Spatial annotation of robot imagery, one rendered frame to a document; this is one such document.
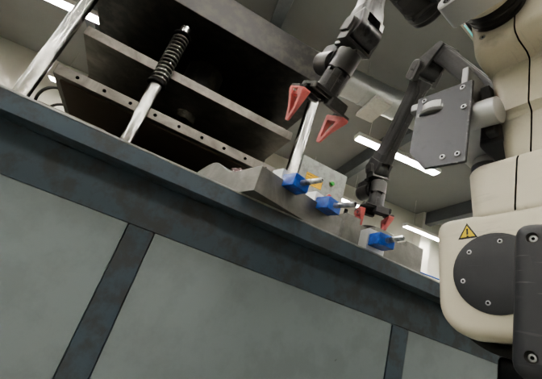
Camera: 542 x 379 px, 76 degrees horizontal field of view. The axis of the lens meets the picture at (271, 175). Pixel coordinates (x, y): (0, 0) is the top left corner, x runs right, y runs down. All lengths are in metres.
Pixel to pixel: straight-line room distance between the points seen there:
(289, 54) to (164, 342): 1.57
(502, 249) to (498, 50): 0.34
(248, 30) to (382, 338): 1.53
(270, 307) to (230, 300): 0.09
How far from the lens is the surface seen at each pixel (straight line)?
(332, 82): 0.79
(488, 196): 0.57
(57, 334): 0.70
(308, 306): 0.80
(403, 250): 1.00
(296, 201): 0.73
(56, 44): 1.74
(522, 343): 0.40
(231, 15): 1.94
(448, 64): 1.26
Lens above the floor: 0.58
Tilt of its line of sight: 22 degrees up
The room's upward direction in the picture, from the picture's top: 19 degrees clockwise
